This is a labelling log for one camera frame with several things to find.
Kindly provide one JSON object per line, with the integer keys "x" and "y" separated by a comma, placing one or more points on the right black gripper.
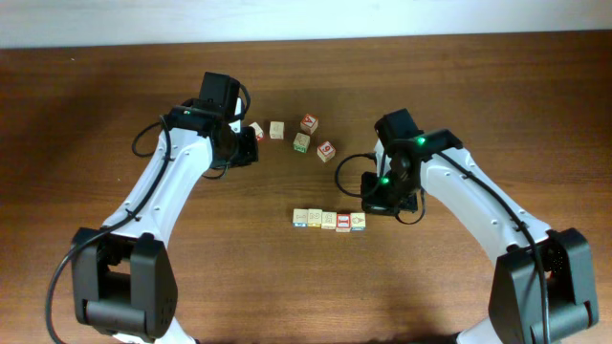
{"x": 371, "y": 203}

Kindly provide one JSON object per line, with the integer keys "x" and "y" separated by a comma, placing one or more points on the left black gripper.
{"x": 250, "y": 153}

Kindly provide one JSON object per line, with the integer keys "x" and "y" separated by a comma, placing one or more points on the blue trimmed picture block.
{"x": 358, "y": 221}

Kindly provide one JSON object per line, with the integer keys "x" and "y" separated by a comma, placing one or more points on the red letter I block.
{"x": 343, "y": 223}

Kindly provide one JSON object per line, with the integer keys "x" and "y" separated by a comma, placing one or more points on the wooden number 3 block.
{"x": 328, "y": 220}

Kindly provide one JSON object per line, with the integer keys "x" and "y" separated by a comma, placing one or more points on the red number 6 block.
{"x": 326, "y": 151}

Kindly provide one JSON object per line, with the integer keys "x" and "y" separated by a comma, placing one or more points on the yellow number 2 block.
{"x": 314, "y": 217}

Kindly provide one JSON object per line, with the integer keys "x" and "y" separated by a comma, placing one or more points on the wooden letter X block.
{"x": 300, "y": 217}

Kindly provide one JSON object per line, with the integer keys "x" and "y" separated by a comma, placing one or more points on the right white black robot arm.
{"x": 543, "y": 287}

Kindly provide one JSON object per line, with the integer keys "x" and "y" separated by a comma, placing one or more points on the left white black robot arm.
{"x": 123, "y": 282}

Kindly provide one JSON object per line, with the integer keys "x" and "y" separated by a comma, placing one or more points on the wooden block red side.
{"x": 259, "y": 133}

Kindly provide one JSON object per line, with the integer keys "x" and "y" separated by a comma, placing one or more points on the plain wooden block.
{"x": 277, "y": 130}

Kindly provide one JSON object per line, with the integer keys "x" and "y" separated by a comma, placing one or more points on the green trimmed wooden block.
{"x": 301, "y": 142}

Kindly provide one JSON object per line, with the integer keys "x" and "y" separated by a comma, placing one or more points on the red letter A block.
{"x": 309, "y": 124}

